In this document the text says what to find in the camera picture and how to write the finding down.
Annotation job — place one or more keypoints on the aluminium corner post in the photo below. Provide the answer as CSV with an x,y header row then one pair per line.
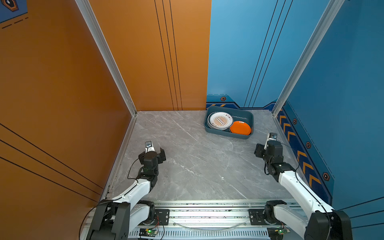
x,y
318,34
101,42

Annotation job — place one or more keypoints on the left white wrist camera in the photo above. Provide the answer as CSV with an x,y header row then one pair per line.
x,y
149,147

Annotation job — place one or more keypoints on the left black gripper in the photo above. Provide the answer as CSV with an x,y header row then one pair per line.
x,y
160,157

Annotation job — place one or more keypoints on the green circuit board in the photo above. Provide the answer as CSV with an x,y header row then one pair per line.
x,y
148,233
277,233

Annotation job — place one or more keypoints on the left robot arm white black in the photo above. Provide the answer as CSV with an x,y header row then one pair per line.
x,y
114,219

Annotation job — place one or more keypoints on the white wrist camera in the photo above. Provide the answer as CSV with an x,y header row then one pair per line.
x,y
149,147
270,137

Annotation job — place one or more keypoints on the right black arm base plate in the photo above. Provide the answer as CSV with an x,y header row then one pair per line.
x,y
263,217

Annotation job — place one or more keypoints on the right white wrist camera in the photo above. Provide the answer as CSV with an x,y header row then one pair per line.
x,y
270,137

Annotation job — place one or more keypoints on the right aluminium corner post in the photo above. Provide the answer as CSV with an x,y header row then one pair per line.
x,y
318,34

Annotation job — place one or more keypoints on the aluminium frame rail front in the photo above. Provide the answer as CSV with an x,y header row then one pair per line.
x,y
208,220

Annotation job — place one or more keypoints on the left aluminium corner post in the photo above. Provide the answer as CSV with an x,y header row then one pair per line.
x,y
101,42

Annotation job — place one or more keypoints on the left green circuit board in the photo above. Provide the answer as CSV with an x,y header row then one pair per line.
x,y
148,233

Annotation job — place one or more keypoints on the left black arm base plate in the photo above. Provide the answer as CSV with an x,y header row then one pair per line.
x,y
158,215

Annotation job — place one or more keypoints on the right green circuit board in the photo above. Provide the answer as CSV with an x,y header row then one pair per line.
x,y
277,233

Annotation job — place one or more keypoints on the white orange sunburst plate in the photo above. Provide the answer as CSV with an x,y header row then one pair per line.
x,y
220,120

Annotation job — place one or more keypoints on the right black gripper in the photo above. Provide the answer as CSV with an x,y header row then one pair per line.
x,y
259,148

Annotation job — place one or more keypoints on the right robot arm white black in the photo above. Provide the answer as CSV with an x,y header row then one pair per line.
x,y
321,221

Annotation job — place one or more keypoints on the teal plastic bin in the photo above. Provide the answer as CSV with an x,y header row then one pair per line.
x,y
237,115

